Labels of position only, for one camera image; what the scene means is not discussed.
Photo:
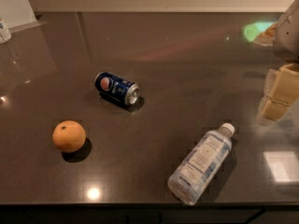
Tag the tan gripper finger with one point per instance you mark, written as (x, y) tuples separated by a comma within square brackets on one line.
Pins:
[(281, 90)]

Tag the blue pepsi can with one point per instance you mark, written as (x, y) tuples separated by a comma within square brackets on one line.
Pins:
[(124, 91)]

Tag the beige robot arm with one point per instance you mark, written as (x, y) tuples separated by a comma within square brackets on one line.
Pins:
[(283, 35)]

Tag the clear plastic water bottle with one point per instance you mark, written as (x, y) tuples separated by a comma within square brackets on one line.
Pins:
[(193, 175)]

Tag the orange fruit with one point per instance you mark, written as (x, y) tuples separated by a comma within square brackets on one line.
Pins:
[(69, 136)]

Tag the white panel top left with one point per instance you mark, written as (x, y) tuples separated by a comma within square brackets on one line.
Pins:
[(18, 15)]

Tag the white container at left edge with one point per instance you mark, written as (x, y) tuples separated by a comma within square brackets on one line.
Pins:
[(5, 34)]

